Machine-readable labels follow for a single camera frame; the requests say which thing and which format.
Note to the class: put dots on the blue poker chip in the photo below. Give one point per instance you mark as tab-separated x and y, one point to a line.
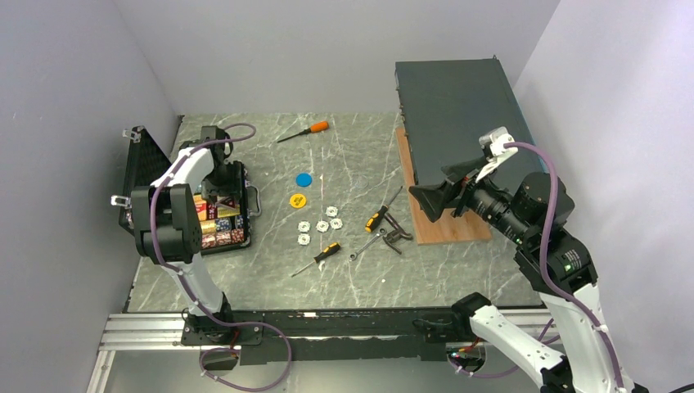
303	180

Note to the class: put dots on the black yellow short screwdriver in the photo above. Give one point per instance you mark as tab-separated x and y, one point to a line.
319	260

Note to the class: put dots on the wooden board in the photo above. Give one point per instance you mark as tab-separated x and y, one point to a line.
467	228

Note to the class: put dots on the orange handled screwdriver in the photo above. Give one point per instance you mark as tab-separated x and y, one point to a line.
315	128

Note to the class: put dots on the dark grey rack unit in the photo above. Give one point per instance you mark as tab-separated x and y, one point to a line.
447	105

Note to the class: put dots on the black yellow long screwdriver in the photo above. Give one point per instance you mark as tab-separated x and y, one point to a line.
375	220

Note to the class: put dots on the silver ratchet wrench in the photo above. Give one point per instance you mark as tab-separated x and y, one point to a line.
381	232

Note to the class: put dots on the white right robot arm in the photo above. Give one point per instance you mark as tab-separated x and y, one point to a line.
559	268

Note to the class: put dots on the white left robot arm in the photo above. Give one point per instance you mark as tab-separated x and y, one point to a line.
160	213

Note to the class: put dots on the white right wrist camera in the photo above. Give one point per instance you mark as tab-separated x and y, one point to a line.
495	151

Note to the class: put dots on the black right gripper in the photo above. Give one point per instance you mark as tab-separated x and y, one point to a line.
461	178

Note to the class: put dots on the dark metal clamp tool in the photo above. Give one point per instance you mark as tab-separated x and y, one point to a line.
396	234

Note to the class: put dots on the yellow dealer chip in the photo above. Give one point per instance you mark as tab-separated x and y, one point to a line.
298	200

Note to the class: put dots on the black poker chip case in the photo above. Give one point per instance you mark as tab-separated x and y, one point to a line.
224	225

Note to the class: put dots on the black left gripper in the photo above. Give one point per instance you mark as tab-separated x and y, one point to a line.
232	188

